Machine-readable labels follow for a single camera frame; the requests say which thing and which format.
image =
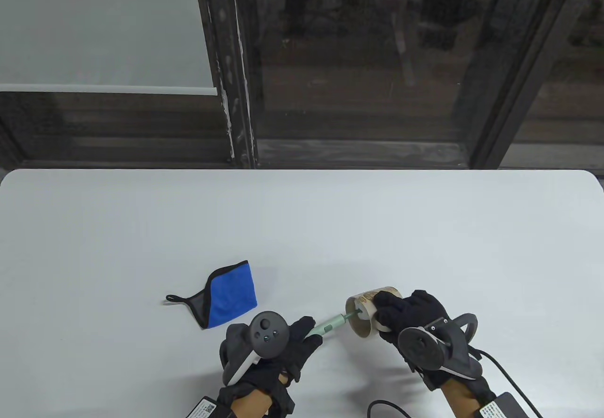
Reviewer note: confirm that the black right wrist box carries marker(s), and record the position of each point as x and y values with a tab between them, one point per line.
502	408

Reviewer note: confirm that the black grey hand controller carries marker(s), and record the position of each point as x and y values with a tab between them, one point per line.
420	349
266	333

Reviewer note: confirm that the person's left forearm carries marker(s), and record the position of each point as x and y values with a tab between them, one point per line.
250	404

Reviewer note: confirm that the person's right forearm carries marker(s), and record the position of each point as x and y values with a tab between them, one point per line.
460	400

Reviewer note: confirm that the person's left hand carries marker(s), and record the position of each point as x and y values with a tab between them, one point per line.
299	352

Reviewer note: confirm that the black wrist box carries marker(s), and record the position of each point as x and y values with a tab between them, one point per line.
502	408
205	408

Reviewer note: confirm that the white green cup brush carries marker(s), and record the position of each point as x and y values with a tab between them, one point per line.
325	327

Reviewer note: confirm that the black grey right hand controller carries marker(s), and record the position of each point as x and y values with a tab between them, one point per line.
420	349

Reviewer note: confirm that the black left wrist box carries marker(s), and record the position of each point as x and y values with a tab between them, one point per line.
205	408

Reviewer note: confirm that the person's right hand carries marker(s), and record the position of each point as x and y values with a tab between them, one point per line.
415	309

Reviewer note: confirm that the large white roller blind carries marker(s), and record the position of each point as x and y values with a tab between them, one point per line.
94	26

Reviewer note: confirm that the beige water cup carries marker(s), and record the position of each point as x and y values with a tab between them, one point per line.
363	328

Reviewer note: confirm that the blue black-edged cloth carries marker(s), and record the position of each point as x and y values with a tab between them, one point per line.
231	290

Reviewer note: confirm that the black grey left hand controller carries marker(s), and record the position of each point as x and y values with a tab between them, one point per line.
266	333

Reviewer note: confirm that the dark window frame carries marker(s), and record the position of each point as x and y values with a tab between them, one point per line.
226	36

